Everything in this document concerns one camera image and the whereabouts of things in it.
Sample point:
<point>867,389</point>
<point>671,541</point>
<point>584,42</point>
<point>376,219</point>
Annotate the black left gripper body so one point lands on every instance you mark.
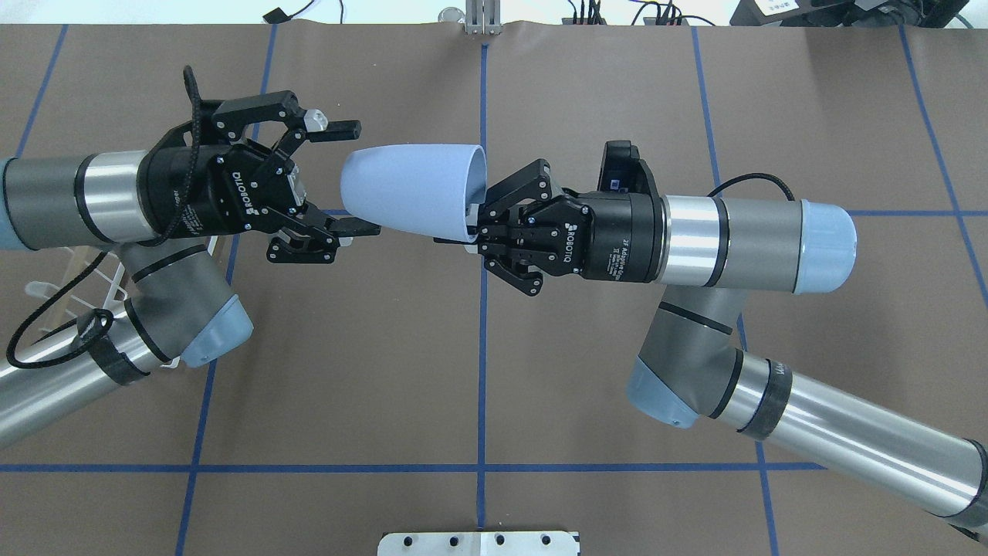
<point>202,193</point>

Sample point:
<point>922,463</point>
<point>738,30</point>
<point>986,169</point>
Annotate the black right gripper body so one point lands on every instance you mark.
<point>614,235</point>

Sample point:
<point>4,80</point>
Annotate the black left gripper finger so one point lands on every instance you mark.
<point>340,130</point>
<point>352,227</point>

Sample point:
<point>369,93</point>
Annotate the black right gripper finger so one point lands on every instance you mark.
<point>473,212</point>
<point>470,241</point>

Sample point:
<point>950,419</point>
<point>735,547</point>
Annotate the light blue plastic cup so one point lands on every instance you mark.
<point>416,188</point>

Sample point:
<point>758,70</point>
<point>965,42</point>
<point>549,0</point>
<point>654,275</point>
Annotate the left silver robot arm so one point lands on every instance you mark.
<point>153,293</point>

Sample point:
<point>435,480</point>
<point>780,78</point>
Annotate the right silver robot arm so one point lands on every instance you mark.
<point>565,455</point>

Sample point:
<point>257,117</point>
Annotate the small black device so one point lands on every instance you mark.
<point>276,16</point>

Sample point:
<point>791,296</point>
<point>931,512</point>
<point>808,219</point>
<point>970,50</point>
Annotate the black usb hub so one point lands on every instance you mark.
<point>665,18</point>

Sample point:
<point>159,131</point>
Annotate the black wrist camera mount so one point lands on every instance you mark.
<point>623,171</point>

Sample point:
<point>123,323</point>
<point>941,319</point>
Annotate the aluminium frame post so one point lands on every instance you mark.
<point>483,17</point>

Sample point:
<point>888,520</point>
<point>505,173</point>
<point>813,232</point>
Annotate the white pedestal base plate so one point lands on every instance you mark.
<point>481,543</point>

